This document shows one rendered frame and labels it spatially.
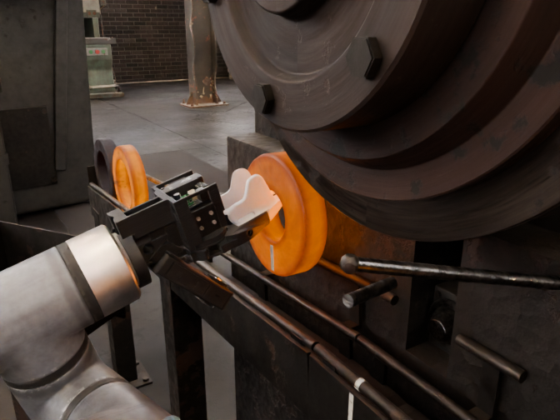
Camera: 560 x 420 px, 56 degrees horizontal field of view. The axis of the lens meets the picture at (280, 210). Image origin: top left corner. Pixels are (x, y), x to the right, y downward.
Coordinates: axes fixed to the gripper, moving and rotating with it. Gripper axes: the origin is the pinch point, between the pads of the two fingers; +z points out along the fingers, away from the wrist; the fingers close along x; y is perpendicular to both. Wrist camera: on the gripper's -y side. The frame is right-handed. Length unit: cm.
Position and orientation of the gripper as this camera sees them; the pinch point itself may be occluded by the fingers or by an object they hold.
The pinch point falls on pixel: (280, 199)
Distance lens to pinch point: 65.9
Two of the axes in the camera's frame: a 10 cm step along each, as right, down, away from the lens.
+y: -2.4, -8.6, -4.4
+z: 8.2, -4.2, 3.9
